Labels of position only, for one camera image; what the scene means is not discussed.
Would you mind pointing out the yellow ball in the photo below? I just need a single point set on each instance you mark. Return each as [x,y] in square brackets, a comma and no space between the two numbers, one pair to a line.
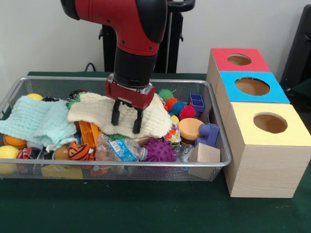
[8,152]

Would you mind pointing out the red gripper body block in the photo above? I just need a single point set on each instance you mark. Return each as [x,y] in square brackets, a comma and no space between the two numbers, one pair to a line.
[131,95]

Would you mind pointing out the purple toy block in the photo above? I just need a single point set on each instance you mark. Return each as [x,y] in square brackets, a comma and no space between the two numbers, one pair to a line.
[209,134]

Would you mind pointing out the blue plastic brick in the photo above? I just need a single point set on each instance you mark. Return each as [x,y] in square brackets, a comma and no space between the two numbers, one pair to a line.
[197,102]

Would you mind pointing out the wooden box with three holes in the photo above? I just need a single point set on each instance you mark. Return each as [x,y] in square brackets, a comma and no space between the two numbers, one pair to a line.
[264,170]

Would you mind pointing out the purple spiky ball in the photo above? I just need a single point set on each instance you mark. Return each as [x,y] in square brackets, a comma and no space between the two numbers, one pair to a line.
[160,150]

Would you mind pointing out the orange tiger plush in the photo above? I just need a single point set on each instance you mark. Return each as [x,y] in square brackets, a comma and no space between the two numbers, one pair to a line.
[80,151]

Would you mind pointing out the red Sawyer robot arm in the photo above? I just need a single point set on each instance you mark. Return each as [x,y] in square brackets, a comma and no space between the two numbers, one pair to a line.
[136,24]

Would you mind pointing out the shallow clear mesh bin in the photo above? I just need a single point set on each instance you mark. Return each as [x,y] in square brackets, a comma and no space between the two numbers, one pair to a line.
[155,172]

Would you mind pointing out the round tan wooden disc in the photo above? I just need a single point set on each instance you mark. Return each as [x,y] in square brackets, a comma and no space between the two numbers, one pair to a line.
[190,128]

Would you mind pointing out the cream waffle cloth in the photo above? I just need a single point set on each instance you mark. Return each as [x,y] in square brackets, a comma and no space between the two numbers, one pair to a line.
[97,114]

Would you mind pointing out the dark green table cloth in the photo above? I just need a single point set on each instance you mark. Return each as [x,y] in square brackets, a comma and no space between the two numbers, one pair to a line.
[303,91]
[145,208]

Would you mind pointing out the light blue waffle cloth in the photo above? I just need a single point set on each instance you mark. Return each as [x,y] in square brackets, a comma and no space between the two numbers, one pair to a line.
[36,116]

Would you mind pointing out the plain wooden cube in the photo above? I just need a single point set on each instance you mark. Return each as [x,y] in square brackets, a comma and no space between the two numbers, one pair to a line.
[206,154]

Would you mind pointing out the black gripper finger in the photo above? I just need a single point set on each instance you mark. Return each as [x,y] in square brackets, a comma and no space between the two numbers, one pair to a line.
[137,123]
[115,116]

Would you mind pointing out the crushed clear plastic bottle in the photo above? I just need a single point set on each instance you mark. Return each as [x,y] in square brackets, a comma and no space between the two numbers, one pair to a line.
[119,148]

